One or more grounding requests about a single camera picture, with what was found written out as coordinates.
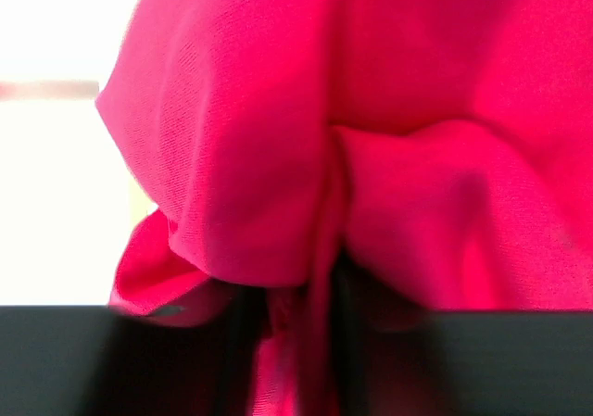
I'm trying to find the pink magenta t shirt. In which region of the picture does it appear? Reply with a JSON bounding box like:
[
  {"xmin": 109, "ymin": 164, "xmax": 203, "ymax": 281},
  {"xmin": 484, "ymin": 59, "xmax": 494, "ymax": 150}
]
[{"xmin": 95, "ymin": 0, "xmax": 592, "ymax": 415}]

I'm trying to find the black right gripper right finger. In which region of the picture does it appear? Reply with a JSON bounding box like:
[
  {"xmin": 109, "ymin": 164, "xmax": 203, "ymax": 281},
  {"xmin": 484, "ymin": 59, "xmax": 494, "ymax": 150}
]
[{"xmin": 331, "ymin": 253, "xmax": 592, "ymax": 415}]

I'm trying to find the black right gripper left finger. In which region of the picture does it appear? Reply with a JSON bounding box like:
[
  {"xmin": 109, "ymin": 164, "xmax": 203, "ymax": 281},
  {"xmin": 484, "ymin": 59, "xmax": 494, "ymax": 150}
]
[{"xmin": 1, "ymin": 290, "xmax": 263, "ymax": 416}]

